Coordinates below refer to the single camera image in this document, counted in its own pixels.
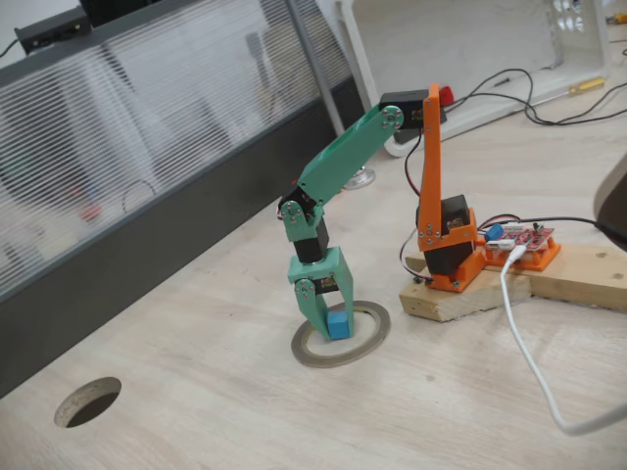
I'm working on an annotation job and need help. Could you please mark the grey desk divider panel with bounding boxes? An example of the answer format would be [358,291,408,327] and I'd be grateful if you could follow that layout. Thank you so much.
[0,0,373,400]

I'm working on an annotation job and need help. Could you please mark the white plastic crate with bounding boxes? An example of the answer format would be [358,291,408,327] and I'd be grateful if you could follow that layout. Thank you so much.
[335,0,613,158]

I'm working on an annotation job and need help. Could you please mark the wooden base block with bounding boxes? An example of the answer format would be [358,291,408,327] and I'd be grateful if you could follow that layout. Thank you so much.
[399,254,534,323]

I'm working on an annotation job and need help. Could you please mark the light wooden plank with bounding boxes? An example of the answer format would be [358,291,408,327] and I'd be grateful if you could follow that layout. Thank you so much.
[526,243,627,312]

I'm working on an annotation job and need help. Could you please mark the black power strip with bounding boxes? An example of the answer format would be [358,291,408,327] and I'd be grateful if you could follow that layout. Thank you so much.
[391,106,450,146]

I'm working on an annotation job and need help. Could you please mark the grey ring of tape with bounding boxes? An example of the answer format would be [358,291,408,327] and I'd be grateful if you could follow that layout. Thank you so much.
[290,300,392,368]

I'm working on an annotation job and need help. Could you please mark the black power cable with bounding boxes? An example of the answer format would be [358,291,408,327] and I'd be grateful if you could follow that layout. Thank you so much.
[518,216,627,249]

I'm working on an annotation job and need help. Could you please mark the yellow handled screwdriver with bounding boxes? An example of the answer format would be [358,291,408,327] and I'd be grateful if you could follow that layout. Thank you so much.
[567,76,608,94]

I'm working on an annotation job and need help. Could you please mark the silver metal coupling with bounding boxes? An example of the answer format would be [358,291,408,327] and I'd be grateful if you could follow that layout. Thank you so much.
[342,165,376,191]

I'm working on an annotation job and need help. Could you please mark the thin black cable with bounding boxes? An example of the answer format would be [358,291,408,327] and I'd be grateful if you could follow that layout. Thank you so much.
[443,68,627,127]

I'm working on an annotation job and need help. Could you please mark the red controller board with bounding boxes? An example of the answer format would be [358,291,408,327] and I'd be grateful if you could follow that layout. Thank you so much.
[482,219,562,272]

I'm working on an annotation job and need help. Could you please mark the blue cube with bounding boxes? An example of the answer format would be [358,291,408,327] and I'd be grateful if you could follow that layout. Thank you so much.
[326,302,350,341]

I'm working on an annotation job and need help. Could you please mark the red white black servo wires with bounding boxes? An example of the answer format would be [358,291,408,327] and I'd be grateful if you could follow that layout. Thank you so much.
[400,129,435,285]

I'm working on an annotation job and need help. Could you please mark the white usb cable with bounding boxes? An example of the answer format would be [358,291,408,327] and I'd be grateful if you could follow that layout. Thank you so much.
[499,244,627,438]

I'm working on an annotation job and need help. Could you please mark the black electronics box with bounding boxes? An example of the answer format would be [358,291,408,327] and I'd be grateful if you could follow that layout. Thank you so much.
[13,7,93,53]

